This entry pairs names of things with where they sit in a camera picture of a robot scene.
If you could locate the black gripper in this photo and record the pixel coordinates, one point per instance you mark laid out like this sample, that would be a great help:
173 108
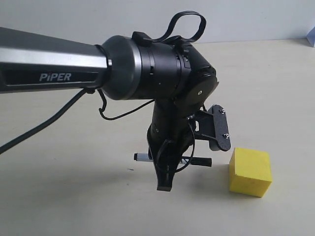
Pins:
165 172

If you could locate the black and white marker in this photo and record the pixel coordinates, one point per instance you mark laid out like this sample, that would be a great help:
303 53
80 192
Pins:
197 161

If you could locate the yellow foam cube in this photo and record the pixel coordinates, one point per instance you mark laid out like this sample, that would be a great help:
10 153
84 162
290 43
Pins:
250 172

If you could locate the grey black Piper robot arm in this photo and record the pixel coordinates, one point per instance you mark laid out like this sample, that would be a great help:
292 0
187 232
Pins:
171 74

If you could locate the folded white paper card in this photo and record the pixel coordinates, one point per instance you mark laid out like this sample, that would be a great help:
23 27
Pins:
311 37

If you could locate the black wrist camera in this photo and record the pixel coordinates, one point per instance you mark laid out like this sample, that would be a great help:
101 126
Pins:
213 128

